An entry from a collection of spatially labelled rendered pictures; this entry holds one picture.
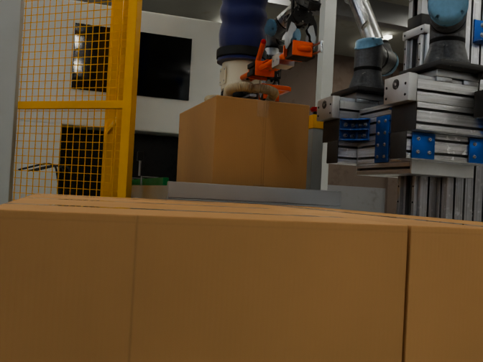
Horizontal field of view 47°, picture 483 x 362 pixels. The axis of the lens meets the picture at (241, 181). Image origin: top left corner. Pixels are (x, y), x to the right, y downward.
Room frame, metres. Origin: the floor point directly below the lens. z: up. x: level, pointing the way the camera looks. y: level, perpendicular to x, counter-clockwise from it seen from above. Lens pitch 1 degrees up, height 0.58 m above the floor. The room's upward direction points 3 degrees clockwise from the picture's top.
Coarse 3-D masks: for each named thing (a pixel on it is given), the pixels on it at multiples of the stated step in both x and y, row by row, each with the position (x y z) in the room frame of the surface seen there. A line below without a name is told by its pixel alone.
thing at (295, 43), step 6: (294, 42) 1.84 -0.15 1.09; (300, 42) 1.85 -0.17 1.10; (306, 42) 1.86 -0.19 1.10; (312, 42) 1.87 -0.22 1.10; (288, 48) 1.91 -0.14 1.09; (294, 48) 1.84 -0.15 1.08; (312, 48) 1.87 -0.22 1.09; (288, 54) 1.90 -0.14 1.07; (294, 54) 1.85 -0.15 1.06; (300, 54) 1.85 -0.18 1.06; (306, 54) 1.86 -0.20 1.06; (312, 54) 1.87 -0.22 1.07; (294, 60) 1.93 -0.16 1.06; (300, 60) 1.93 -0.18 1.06
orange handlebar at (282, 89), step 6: (300, 48) 1.84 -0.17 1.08; (306, 48) 1.84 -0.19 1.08; (282, 54) 1.95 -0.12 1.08; (264, 60) 2.11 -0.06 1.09; (270, 60) 2.06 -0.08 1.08; (264, 66) 2.12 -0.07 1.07; (270, 66) 2.16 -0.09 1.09; (240, 78) 2.37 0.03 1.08; (270, 84) 2.55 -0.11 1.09; (282, 90) 2.58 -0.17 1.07; (288, 90) 2.58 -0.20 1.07
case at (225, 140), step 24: (216, 96) 2.11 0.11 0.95; (192, 120) 2.44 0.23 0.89; (216, 120) 2.11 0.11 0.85; (240, 120) 2.14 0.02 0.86; (264, 120) 2.18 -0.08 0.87; (288, 120) 2.21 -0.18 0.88; (192, 144) 2.42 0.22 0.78; (216, 144) 2.11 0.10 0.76; (240, 144) 2.15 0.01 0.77; (264, 144) 2.18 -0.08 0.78; (288, 144) 2.22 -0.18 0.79; (192, 168) 2.40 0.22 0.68; (216, 168) 2.11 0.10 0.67; (240, 168) 2.15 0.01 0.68; (264, 168) 2.18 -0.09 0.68; (288, 168) 2.22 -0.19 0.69
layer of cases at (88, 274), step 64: (0, 256) 0.67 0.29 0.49; (64, 256) 0.70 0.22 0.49; (128, 256) 0.72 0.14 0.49; (192, 256) 0.75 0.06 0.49; (256, 256) 0.77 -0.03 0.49; (320, 256) 0.80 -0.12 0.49; (384, 256) 0.84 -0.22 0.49; (448, 256) 0.87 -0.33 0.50; (0, 320) 0.67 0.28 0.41; (64, 320) 0.70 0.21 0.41; (128, 320) 0.72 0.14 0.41; (192, 320) 0.75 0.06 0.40; (256, 320) 0.78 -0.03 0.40; (320, 320) 0.81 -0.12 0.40; (384, 320) 0.84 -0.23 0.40; (448, 320) 0.87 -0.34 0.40
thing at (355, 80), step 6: (360, 66) 2.29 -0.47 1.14; (366, 66) 2.28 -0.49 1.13; (372, 66) 2.28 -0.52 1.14; (354, 72) 2.33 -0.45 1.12; (360, 72) 2.29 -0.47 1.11; (366, 72) 2.28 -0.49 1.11; (372, 72) 2.28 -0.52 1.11; (378, 72) 2.29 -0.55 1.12; (354, 78) 2.31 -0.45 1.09; (360, 78) 2.28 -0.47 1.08; (366, 78) 2.27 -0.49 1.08; (372, 78) 2.27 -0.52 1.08; (378, 78) 2.28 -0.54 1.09; (354, 84) 2.29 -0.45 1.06; (360, 84) 2.27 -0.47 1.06; (366, 84) 2.26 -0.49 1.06; (372, 84) 2.26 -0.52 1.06; (378, 84) 2.27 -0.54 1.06
